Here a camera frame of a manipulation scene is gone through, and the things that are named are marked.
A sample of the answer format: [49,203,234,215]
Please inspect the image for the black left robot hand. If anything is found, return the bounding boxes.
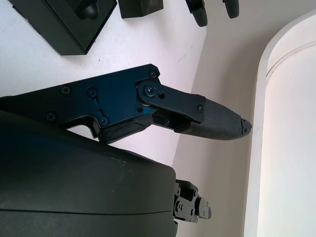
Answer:
[185,0,240,27]

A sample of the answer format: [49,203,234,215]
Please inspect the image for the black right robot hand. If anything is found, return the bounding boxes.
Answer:
[0,63,253,237]

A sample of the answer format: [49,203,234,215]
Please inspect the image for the black box base foam insert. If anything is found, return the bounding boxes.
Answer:
[12,0,117,56]

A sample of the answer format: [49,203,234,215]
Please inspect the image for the black RealSense printed box lid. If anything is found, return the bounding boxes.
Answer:
[118,0,165,19]

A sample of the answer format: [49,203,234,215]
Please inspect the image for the white rounded pillar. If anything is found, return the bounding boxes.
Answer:
[257,7,316,237]

